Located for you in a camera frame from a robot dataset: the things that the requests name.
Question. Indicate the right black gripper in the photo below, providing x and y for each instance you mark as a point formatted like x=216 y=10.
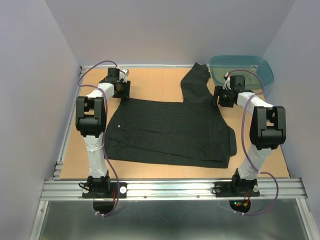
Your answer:
x=218 y=91

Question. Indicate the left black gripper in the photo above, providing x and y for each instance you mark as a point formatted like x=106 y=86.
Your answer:
x=126 y=93

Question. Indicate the black striped long sleeve shirt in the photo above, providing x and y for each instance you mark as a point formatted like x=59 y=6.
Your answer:
x=188 y=133

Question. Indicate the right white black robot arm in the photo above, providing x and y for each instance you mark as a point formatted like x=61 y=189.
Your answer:
x=267 y=132

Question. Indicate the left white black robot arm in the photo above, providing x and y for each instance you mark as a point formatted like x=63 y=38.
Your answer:
x=91 y=122

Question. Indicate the teal translucent plastic bin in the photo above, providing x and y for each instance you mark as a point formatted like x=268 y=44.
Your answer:
x=256 y=70

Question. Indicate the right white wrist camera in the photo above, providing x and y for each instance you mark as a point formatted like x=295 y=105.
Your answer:
x=227 y=85

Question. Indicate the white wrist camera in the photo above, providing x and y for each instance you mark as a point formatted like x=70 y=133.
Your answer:
x=227 y=85
x=123 y=75

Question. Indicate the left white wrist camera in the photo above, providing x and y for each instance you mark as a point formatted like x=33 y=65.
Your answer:
x=123 y=75

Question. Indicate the aluminium left side rail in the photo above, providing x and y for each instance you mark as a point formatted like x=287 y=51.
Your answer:
x=56 y=176

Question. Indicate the aluminium front mounting rail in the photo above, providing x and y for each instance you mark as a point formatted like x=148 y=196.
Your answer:
x=158 y=190

